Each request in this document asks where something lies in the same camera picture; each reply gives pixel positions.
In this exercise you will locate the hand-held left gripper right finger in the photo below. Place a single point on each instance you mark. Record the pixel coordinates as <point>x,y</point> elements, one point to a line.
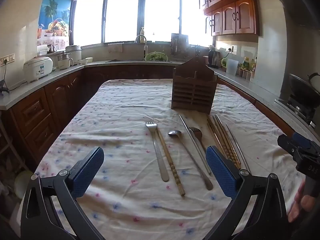
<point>221,172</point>

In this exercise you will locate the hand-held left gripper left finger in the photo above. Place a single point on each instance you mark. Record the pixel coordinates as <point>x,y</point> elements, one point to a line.
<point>88,172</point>

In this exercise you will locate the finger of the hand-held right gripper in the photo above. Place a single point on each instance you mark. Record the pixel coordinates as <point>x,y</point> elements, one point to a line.
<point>304,141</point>
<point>287,143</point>

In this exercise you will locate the metal chopstick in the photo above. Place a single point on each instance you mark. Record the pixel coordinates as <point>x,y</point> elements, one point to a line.
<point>193,140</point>
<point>237,145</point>

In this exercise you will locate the bamboo chopstick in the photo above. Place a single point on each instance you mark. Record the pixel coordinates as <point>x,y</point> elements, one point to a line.
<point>170,160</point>
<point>225,140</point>
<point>228,140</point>

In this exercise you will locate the dark brown wooden chopstick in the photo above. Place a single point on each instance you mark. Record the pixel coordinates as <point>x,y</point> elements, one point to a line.
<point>215,133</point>

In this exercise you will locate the brown wooden utensil holder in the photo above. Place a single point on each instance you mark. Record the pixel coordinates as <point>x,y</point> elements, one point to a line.
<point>193,92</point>

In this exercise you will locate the person's right hand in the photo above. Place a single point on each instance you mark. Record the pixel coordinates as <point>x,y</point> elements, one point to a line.
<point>298,203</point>

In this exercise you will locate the gas stove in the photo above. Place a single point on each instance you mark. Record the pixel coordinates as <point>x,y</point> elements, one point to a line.
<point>297,107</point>

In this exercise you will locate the metal spoon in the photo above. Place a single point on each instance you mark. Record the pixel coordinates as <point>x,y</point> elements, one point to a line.
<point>190,155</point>

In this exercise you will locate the short metal fork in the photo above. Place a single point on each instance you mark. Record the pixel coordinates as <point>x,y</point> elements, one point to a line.
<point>197,135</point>

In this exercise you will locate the black wok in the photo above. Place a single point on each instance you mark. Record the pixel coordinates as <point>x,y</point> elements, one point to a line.
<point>302,85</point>

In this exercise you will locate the pale green round object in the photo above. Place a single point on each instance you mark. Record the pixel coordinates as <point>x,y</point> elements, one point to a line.
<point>23,186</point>

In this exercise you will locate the long plain metal fork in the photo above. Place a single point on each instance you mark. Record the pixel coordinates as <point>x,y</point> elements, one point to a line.
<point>157,150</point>

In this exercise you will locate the white floral tablecloth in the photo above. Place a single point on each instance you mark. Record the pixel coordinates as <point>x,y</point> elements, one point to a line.
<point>120,110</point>

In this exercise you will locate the brown wooden base cabinets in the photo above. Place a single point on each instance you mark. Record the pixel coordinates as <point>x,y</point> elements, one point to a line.
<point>32,115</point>

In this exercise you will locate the spice jar rack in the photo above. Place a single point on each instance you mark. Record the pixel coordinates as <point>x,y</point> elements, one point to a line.
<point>246,74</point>

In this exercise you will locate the yellow cooking oil bottles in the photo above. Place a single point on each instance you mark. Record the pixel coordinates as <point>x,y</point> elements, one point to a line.
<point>248,63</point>

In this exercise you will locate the grey kitchen countertop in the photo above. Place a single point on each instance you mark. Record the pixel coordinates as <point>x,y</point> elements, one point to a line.
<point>22,92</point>

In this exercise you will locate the black electric kettle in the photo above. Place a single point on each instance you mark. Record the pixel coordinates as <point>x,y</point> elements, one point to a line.
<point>214,59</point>

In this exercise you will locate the small white bowl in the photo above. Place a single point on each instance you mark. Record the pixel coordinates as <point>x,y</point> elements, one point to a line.
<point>89,60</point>

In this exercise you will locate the small white kitchen appliance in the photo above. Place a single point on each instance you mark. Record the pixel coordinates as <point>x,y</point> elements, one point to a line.
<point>64,61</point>

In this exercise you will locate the white rice cooker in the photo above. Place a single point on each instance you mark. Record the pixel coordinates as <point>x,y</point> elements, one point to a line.
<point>37,67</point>

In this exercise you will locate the white round cooking pot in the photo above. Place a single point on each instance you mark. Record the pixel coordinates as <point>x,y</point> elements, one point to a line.
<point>74,55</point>

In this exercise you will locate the small black stand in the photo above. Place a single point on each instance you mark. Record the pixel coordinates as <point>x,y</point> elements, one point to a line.
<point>3,88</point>

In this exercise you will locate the white hanging cloth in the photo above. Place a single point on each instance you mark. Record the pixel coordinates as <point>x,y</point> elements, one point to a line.
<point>115,48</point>

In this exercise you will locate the green colander with vegetables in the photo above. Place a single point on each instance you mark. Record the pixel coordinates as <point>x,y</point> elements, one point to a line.
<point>156,56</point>

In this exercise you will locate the metal kitchen faucet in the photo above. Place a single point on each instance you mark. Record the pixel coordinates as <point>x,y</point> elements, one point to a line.
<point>144,45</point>

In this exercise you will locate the range hood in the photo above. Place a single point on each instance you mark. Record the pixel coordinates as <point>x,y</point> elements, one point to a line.
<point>300,0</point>

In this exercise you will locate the kitchen window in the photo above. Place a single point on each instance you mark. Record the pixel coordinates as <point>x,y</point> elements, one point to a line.
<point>125,15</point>

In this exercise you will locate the wall socket with plug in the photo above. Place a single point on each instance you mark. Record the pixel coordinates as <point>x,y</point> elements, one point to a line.
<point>229,48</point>

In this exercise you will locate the white wall socket strip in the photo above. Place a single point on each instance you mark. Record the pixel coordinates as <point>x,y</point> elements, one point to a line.
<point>7,59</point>

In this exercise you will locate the brown wooden wall cabinets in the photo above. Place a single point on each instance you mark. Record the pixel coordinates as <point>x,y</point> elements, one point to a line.
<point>235,12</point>

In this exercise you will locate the tropical fruit wall poster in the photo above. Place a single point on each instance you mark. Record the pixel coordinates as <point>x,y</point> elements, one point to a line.
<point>53,15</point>

